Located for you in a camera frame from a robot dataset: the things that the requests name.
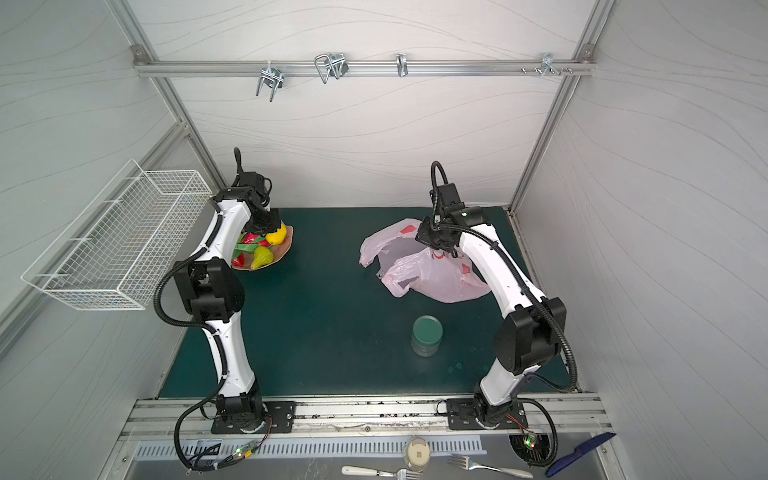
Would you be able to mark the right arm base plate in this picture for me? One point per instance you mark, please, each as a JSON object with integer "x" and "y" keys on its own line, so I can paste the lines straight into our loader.
{"x": 464, "y": 414}

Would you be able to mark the blue knife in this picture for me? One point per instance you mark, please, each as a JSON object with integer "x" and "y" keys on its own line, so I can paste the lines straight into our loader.
{"x": 578, "y": 452}

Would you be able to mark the silver fork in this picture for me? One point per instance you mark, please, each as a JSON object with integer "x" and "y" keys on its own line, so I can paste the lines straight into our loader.
{"x": 467, "y": 464}

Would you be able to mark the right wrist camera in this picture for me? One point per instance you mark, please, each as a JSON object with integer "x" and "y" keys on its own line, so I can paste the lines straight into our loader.
{"x": 446, "y": 200}

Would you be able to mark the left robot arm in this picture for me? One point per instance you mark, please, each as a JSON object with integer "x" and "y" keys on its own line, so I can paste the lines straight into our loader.
{"x": 214, "y": 298}

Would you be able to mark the white handled fork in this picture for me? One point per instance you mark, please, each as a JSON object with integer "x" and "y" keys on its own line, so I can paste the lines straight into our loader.
{"x": 401, "y": 474}

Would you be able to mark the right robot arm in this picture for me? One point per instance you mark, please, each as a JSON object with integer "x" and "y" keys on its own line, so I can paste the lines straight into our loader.
{"x": 532, "y": 329}

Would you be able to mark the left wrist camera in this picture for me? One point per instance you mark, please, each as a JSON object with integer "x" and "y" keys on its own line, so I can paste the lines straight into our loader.
{"x": 261, "y": 184}

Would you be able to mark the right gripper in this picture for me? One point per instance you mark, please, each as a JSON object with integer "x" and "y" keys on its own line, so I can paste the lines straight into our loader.
{"x": 432, "y": 237}

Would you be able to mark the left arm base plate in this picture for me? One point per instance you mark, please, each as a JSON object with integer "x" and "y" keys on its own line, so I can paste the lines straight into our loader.
{"x": 278, "y": 417}

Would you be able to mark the white wire basket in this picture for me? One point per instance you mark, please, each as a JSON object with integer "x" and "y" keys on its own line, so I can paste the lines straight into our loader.
{"x": 113, "y": 254}

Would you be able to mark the metal crossbar rail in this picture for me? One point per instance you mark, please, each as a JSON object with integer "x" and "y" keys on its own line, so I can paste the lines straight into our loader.
{"x": 357, "y": 68}

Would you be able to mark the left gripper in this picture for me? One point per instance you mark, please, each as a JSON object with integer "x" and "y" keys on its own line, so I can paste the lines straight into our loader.
{"x": 272, "y": 226}

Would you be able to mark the yellow-green pear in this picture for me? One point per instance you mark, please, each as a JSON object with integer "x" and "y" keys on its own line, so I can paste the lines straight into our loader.
{"x": 261, "y": 257}

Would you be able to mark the red dragon fruit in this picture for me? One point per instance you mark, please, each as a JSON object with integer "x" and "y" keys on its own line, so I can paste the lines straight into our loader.
{"x": 250, "y": 242}

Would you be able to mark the metal hook clamp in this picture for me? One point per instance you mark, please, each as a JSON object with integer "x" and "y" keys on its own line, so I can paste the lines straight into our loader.
{"x": 331, "y": 65}
{"x": 271, "y": 80}
{"x": 547, "y": 67}
{"x": 401, "y": 65}

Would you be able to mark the white vent strip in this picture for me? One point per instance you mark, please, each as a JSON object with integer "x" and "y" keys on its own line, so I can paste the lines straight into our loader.
{"x": 340, "y": 447}

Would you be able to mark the clear jar green lid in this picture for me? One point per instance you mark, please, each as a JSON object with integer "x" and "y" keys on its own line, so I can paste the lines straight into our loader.
{"x": 426, "y": 336}

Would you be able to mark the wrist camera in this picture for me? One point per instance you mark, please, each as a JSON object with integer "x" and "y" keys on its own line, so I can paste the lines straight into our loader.
{"x": 446, "y": 200}
{"x": 261, "y": 184}

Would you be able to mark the pink plastic bag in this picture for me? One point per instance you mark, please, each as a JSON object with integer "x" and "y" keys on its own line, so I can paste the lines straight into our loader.
{"x": 407, "y": 265}

